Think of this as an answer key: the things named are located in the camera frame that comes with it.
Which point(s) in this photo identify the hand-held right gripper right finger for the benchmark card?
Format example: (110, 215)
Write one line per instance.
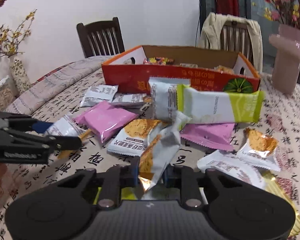
(168, 178)

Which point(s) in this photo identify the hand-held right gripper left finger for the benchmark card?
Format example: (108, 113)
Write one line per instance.
(134, 171)

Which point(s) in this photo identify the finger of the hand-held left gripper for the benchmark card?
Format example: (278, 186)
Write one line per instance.
(41, 127)
(62, 143)

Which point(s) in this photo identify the white orange-print snack packet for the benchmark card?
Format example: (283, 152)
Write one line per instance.
(156, 152)
(130, 137)
(260, 147)

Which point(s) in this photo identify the pink snack packet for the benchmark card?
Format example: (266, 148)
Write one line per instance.
(207, 136)
(107, 120)

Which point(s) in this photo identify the green white snack packet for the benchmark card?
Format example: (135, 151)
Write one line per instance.
(215, 105)

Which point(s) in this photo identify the orange cardboard box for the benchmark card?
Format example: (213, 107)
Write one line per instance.
(165, 80)

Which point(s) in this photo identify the pile of assorted snacks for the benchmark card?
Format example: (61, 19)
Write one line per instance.
(157, 60)

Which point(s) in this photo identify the yellow snack packet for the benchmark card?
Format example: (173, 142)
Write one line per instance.
(282, 197)

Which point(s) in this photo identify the folded pink grey cloth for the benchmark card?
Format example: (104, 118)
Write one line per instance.
(52, 82)

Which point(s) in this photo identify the clear food container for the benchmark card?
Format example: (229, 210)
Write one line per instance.
(2, 91)

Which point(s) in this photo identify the speckled slim vase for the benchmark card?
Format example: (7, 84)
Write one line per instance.
(20, 76)

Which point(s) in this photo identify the thin yellow flower branches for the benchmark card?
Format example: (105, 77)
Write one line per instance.
(15, 33)

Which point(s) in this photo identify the dark wooden chair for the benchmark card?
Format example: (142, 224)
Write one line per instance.
(100, 37)

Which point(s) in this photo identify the pink glass vase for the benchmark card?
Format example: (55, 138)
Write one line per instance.
(287, 60)

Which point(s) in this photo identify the dark framed glass door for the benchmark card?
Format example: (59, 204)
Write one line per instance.
(245, 7)

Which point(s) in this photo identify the yellow and red flower branches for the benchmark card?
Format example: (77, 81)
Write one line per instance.
(282, 2)

